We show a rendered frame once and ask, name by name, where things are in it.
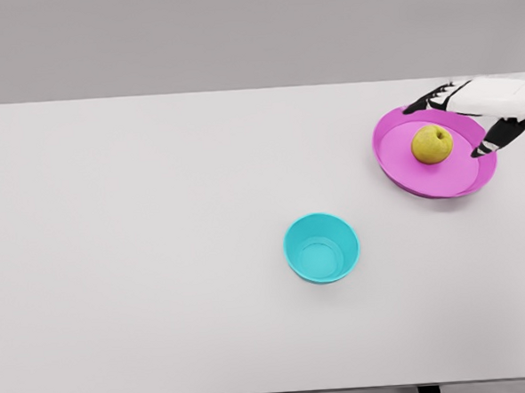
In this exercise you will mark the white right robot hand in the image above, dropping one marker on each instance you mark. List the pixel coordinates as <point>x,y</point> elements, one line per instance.
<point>488,96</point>

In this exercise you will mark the yellow-green apple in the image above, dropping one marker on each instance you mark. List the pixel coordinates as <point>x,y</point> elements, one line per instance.
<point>432,144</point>

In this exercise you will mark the pink plate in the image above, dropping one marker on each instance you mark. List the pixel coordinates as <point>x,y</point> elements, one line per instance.
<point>403,170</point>

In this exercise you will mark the blue bowl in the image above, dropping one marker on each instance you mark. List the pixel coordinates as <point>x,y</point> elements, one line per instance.
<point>321,251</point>

